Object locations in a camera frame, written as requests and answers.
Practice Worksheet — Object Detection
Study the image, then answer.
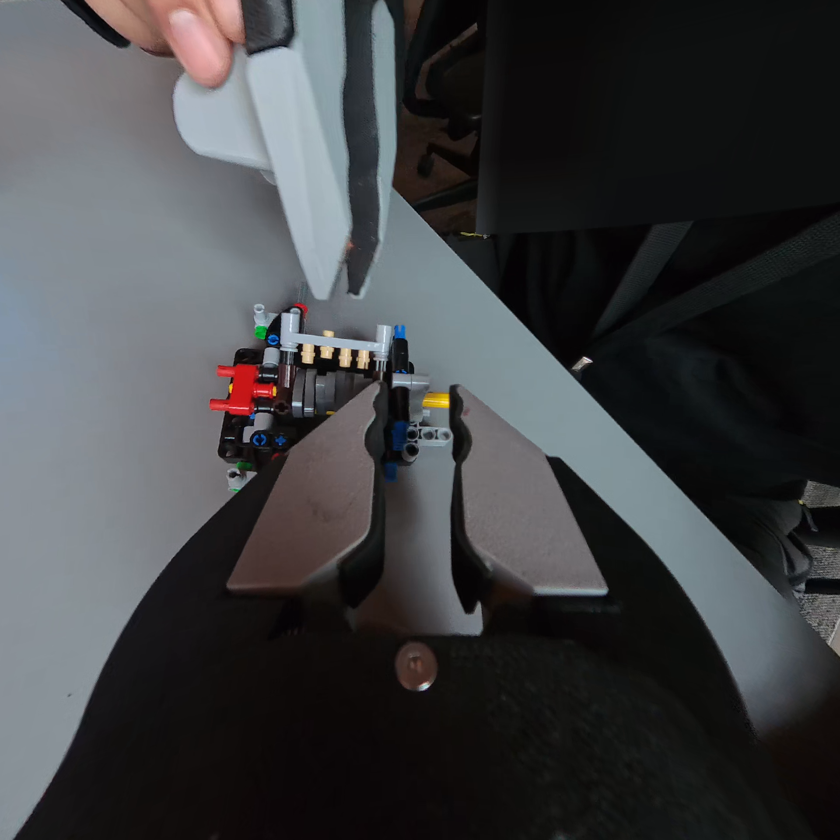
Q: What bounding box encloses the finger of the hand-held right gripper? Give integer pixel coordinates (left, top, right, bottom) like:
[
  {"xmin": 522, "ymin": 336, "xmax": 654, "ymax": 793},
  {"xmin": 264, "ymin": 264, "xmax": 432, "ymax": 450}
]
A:
[
  {"xmin": 172, "ymin": 0, "xmax": 368, "ymax": 301},
  {"xmin": 348, "ymin": 0, "xmax": 399, "ymax": 298}
]

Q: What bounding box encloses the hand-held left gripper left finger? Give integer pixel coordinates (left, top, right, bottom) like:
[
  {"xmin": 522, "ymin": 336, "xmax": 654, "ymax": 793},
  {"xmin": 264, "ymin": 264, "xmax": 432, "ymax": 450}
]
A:
[{"xmin": 227, "ymin": 382, "xmax": 388, "ymax": 608}]

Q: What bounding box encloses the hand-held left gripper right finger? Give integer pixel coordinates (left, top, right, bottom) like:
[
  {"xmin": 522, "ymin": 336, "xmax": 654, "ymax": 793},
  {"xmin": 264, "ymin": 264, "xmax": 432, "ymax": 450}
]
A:
[{"xmin": 449, "ymin": 385, "xmax": 608, "ymax": 614}]

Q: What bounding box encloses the multicoloured lego technic assembly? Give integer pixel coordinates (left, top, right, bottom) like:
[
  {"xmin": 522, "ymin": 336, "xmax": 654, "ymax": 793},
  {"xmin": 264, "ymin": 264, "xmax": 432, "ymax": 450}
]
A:
[{"xmin": 210, "ymin": 282, "xmax": 455, "ymax": 494}]

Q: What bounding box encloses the person's right hand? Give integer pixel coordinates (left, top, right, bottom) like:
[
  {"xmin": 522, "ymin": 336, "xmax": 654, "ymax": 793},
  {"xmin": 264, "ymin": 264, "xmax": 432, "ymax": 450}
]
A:
[{"xmin": 62, "ymin": 0, "xmax": 245, "ymax": 90}]

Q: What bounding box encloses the black office chair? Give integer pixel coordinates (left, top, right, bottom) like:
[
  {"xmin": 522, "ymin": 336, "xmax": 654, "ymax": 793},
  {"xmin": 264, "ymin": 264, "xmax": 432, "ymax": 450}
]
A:
[{"xmin": 400, "ymin": 0, "xmax": 488, "ymax": 212}]

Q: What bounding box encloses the black strap with metal buckle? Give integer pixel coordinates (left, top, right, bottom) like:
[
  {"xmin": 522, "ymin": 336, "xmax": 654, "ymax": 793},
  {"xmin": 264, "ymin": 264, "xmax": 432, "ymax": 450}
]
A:
[{"xmin": 570, "ymin": 213, "xmax": 840, "ymax": 376}]

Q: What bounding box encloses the grey webbing strap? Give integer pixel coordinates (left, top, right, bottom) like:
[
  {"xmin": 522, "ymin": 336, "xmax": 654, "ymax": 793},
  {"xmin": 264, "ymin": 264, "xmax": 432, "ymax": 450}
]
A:
[{"xmin": 591, "ymin": 222, "xmax": 694, "ymax": 343}]

